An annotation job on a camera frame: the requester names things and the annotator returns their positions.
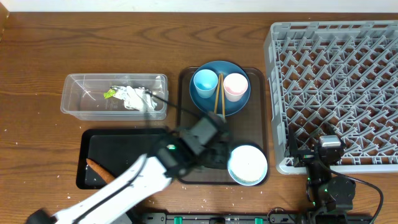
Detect white bowl blue rim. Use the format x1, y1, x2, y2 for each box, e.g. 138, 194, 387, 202
227, 145, 268, 186

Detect large white tissue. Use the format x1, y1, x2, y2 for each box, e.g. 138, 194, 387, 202
123, 86, 157, 112

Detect small white tissue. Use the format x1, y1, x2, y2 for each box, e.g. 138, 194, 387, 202
111, 85, 129, 100

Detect green orange snack wrapper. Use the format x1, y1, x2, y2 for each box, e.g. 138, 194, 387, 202
103, 89, 116, 99

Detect orange carrot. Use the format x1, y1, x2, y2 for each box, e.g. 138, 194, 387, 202
86, 159, 115, 184

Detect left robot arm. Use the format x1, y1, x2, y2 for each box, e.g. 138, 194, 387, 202
26, 112, 229, 223

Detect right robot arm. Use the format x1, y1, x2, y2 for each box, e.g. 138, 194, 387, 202
287, 128, 356, 223

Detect grey dishwasher rack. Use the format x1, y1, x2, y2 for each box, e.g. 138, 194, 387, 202
264, 21, 397, 175

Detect dark blue plate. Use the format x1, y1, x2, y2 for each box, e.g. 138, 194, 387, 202
190, 61, 251, 116

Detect brown serving tray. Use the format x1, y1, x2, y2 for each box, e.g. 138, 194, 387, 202
178, 67, 269, 185

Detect left wooden chopstick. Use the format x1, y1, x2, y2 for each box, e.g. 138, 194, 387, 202
213, 73, 223, 113

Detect wooden chopstick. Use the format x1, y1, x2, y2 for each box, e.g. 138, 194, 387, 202
213, 73, 223, 113
219, 73, 225, 119

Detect light blue cup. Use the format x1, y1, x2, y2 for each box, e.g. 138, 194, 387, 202
193, 69, 218, 98

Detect pink cup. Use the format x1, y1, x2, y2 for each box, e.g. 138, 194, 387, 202
223, 73, 249, 102

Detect right wooden chopstick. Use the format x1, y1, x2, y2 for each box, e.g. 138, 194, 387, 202
219, 73, 225, 119

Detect black plastic tray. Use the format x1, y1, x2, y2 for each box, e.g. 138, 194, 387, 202
76, 128, 167, 189

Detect clear plastic bin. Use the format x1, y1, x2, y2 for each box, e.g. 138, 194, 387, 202
60, 73, 169, 121

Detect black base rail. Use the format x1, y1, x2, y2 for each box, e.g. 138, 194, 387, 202
136, 212, 374, 224

